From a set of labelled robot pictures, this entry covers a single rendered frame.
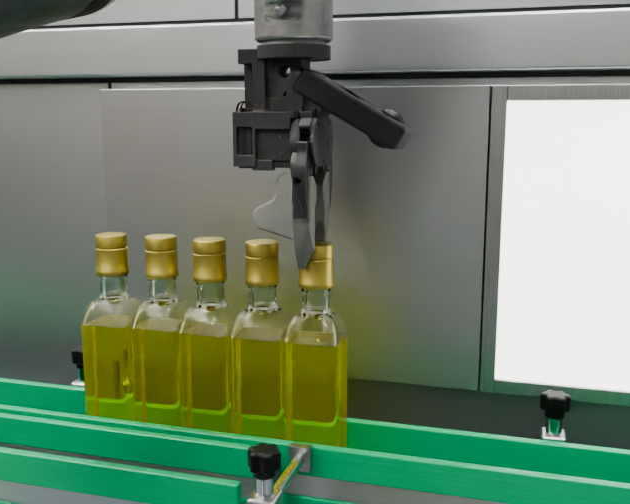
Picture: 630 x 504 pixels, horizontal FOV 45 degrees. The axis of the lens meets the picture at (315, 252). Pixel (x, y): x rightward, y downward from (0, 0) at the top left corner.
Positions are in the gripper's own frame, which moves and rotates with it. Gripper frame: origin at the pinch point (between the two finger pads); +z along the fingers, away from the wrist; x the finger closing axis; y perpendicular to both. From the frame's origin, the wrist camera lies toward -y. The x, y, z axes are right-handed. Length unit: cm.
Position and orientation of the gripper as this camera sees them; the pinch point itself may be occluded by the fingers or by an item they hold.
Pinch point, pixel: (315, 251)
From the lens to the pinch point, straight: 75.9
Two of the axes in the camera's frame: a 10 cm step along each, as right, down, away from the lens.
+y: -9.6, -0.5, 2.7
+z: 0.0, 9.8, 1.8
